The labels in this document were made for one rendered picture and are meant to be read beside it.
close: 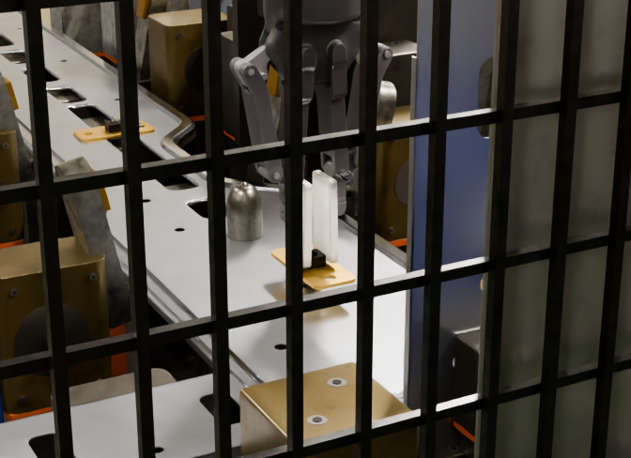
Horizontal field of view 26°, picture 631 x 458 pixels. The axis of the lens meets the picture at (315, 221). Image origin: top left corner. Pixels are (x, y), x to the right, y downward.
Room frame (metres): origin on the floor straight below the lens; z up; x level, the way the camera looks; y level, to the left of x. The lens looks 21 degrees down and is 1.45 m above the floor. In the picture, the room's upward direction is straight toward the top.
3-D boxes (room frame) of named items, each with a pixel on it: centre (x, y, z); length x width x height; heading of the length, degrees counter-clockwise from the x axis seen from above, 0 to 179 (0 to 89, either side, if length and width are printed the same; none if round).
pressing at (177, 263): (1.45, 0.24, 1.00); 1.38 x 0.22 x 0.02; 28
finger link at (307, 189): (1.01, 0.01, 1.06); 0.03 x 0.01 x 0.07; 28
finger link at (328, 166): (1.03, -0.02, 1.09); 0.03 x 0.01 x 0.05; 118
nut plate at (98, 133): (1.43, 0.22, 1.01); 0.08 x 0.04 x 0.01; 117
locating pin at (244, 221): (1.13, 0.06, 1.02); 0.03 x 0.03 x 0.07
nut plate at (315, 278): (1.02, 0.00, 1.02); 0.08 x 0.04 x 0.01; 28
